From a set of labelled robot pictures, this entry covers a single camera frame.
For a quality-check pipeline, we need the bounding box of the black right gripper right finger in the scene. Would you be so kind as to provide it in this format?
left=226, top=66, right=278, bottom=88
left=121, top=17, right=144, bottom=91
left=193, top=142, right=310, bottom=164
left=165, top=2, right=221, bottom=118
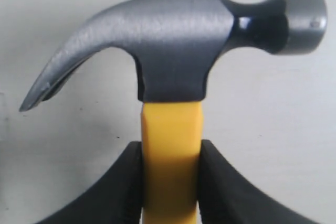
left=197, top=140, right=305, bottom=223

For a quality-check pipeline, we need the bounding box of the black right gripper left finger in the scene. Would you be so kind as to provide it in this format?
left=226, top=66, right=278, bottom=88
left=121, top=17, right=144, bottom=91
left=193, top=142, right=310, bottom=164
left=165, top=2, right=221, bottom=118
left=39, top=141, right=143, bottom=224

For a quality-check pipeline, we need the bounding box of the yellow black claw hammer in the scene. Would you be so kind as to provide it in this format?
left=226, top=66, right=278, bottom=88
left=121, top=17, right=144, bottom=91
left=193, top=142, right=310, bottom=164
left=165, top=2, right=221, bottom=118
left=20, top=0, right=328, bottom=223

